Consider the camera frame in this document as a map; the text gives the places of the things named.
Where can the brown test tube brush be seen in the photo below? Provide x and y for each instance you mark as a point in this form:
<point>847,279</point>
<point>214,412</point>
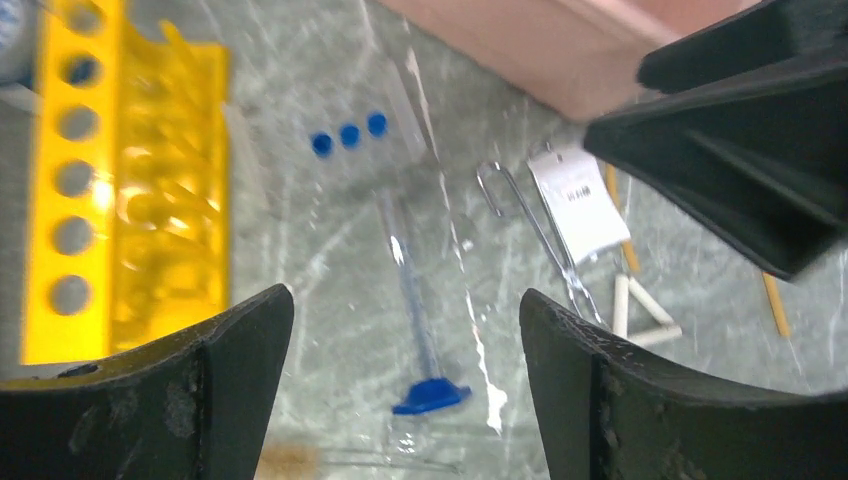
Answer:
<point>306,461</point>

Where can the metal crucible tongs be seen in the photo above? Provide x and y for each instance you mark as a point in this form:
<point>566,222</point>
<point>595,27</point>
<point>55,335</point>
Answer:
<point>561,258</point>

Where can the white clay triangle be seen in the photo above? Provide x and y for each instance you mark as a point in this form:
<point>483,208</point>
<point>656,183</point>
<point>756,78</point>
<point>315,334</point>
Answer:
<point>663,327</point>

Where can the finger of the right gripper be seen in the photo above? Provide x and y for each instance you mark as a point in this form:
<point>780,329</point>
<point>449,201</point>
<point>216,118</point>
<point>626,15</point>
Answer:
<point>763,34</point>
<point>759,159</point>

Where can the white powder zip bag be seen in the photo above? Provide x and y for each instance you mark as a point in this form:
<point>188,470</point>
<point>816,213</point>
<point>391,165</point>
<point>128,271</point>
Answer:
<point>574,191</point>

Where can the clear acrylic tube rack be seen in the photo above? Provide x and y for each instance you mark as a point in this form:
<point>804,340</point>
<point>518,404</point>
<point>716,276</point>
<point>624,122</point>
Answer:
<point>373,162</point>

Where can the pink plastic bin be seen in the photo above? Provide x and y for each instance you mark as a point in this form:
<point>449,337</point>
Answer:
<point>578,57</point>

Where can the yellow test tube rack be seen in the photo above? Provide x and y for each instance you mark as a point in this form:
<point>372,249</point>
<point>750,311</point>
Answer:
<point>129,227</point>

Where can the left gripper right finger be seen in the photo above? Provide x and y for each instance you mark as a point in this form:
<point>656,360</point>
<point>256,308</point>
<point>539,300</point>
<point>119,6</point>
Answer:
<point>609,409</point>

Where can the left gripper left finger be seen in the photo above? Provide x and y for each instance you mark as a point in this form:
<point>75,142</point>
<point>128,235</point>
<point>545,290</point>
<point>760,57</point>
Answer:
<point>192,405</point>

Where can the yellow rubber tubing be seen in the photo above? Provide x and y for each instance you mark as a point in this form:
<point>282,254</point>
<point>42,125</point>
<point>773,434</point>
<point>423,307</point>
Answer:
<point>632,261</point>

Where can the blue capped test tube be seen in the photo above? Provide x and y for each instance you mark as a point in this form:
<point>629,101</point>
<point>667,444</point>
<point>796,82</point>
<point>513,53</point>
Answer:
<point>377,124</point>

